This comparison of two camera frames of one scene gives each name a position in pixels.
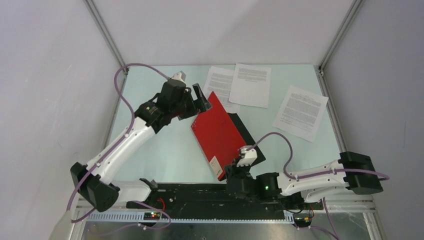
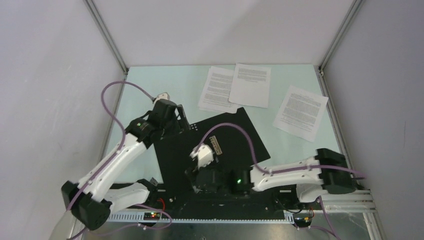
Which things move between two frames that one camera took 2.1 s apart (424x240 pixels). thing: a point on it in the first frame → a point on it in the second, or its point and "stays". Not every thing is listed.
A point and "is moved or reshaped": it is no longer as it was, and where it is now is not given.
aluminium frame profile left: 101,24 stays
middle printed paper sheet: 250,85 stays
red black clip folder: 221,134 is moved or reshaped
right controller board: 301,222 stays
